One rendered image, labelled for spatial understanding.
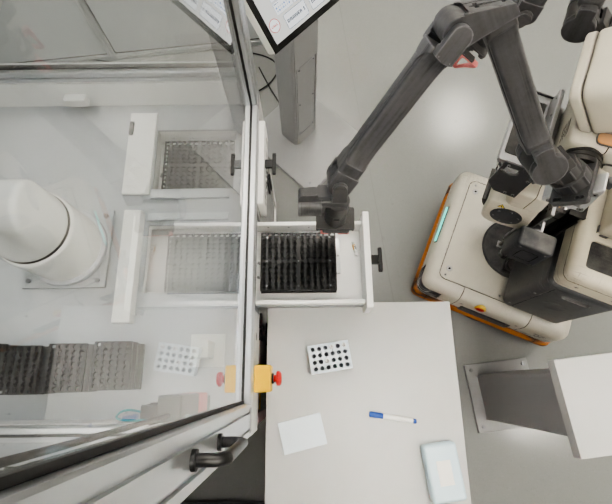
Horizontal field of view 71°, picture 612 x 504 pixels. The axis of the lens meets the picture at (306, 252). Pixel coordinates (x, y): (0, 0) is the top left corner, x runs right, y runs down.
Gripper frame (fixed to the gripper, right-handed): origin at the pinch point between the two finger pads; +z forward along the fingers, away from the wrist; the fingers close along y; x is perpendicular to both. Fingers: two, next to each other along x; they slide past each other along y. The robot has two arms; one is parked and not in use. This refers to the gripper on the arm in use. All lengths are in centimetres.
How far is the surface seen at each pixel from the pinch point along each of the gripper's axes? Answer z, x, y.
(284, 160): 89, 77, -20
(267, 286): 6.7, -14.9, -18.6
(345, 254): 12.4, -2.8, 4.7
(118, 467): -77, -51, -22
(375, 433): 22, -55, 14
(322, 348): 17.6, -30.9, -2.2
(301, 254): 9.2, -4.1, -9.0
